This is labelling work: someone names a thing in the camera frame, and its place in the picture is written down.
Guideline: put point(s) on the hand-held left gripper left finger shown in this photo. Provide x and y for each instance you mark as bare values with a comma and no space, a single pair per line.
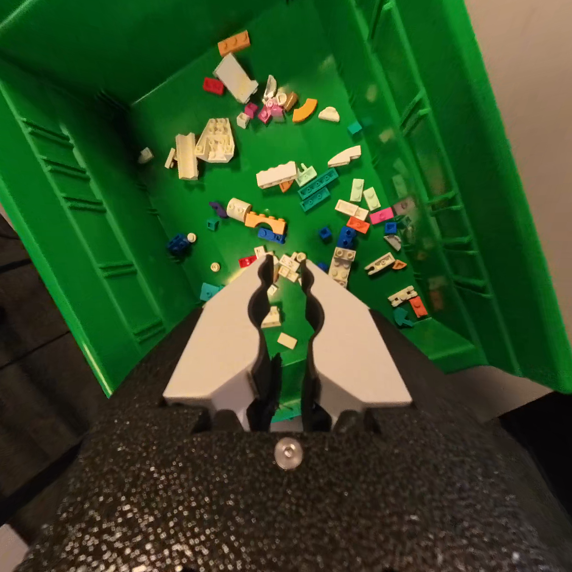
214,353

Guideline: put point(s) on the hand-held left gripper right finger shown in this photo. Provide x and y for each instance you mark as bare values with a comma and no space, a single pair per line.
357,353

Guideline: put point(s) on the pile of lego pieces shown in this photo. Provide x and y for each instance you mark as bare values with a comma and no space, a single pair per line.
277,173

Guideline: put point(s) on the green plastic bin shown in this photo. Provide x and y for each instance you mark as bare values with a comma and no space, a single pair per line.
111,53

